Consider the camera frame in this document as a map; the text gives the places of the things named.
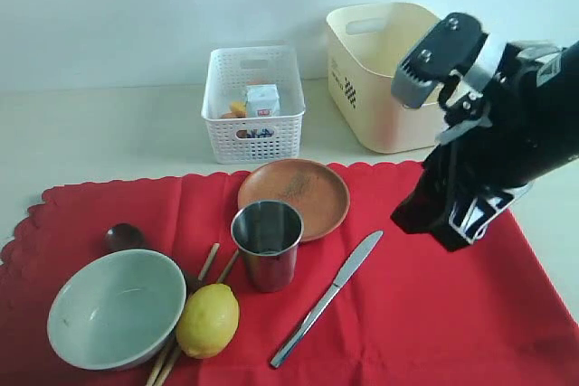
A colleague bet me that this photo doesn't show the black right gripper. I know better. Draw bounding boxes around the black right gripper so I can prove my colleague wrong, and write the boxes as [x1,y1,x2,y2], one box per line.
[390,164,535,253]

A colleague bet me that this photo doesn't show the blue white milk carton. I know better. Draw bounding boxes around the blue white milk carton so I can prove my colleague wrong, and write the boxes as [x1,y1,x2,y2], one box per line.
[245,84,280,118]

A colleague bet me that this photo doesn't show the orange fried chicken piece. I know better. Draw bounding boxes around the orange fried chicken piece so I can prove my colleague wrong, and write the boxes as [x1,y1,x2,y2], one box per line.
[220,112,240,119]

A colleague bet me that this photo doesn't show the yellow cheese wedge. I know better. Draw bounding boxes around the yellow cheese wedge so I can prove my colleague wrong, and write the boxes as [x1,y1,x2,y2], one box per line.
[229,101,247,118]

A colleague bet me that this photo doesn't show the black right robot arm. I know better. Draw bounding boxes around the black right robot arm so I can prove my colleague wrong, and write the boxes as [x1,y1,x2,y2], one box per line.
[391,44,578,251]

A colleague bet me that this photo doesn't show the steel table knife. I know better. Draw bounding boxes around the steel table knife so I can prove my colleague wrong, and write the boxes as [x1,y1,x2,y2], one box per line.
[269,230,384,369]

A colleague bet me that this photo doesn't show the brown clay plate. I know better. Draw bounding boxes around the brown clay plate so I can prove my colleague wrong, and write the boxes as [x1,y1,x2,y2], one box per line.
[237,158,350,243]

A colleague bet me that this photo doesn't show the cream plastic bin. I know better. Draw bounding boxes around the cream plastic bin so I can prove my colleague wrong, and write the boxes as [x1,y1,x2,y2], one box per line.
[326,2,443,154]

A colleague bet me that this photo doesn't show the stainless steel cup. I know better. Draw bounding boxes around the stainless steel cup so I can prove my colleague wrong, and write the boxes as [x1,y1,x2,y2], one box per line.
[231,200,304,293]

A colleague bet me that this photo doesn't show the white perforated plastic basket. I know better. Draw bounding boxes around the white perforated plastic basket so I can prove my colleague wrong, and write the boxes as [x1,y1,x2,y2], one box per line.
[201,45,306,164]

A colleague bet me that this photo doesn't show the wooden chopstick right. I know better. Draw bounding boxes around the wooden chopstick right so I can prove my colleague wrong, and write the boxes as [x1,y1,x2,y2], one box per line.
[153,249,240,386]

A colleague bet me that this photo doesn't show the wooden chopstick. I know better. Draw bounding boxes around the wooden chopstick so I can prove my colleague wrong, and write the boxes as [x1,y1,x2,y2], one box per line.
[146,243,220,386]
[153,249,240,386]

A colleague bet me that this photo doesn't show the yellow lemon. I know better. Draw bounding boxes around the yellow lemon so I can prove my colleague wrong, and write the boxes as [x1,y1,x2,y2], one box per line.
[176,283,240,359]

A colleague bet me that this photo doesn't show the red scalloped cloth mat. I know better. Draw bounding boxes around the red scalloped cloth mat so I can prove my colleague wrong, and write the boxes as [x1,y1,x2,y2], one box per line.
[1,162,578,385]

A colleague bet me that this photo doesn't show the dark wooden spoon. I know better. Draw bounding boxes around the dark wooden spoon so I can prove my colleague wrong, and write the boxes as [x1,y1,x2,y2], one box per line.
[104,222,204,294]

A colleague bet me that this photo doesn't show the wooden chopstick left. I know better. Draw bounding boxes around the wooden chopstick left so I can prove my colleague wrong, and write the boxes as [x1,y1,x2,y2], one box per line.
[146,243,220,386]

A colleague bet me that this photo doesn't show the pale green ceramic bowl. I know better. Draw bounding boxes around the pale green ceramic bowl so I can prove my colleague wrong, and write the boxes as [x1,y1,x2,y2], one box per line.
[46,249,187,371]

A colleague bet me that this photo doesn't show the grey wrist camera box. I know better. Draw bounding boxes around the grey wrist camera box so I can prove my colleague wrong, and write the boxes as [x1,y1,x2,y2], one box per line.
[391,12,488,109]

